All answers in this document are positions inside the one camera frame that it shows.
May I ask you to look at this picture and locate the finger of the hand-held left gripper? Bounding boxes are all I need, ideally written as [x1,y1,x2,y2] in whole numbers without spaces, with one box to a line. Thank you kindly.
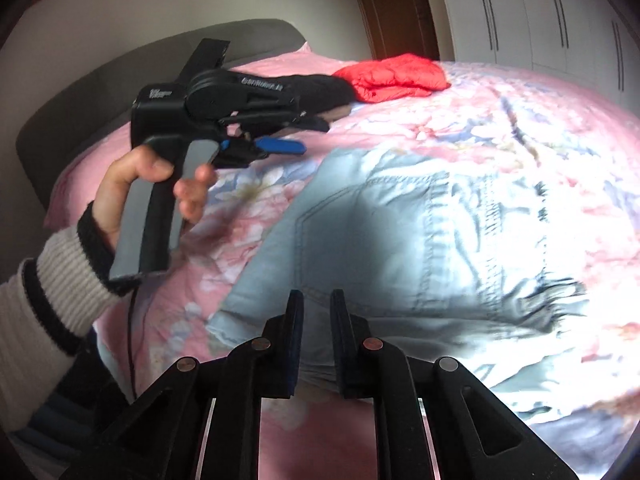
[215,136,307,169]
[222,105,332,134]

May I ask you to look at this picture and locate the red folded padded garment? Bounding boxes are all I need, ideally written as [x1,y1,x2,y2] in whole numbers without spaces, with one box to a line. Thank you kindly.
[331,53,452,105]

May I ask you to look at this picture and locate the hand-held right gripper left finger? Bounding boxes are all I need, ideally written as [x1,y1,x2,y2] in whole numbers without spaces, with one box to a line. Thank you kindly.
[60,290,305,480]

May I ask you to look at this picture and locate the grey upholstered headboard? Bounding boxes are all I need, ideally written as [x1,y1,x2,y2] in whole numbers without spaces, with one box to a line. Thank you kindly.
[15,19,307,196]

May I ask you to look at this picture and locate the person's striped clothing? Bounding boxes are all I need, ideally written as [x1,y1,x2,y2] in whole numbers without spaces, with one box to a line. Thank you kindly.
[10,330,146,466]

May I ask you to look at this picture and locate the black folded garment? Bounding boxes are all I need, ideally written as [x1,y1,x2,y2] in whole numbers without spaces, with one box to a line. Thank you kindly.
[280,73,357,124]

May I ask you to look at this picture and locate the person's left hand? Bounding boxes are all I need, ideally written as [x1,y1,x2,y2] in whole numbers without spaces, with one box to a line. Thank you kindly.
[92,146,219,249]

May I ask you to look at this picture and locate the light blue strawberry pants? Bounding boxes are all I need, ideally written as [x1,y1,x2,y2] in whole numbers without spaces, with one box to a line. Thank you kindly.
[205,149,603,411]

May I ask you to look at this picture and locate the pink floral bed sheet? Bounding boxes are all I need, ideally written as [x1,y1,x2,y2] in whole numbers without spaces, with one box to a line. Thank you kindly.
[42,42,640,480]

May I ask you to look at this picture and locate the dark brown door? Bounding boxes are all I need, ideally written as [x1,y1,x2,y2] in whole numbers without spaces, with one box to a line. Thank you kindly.
[345,0,442,62]

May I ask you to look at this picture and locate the person's left forearm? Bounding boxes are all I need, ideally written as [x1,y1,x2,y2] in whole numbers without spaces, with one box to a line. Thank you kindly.
[0,201,142,433]

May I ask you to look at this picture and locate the white wardrobe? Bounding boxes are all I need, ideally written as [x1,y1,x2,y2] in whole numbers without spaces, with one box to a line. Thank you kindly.
[417,0,640,111]

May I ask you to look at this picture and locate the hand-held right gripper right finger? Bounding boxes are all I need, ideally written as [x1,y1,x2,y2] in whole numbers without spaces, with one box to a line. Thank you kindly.
[330,289,579,480]

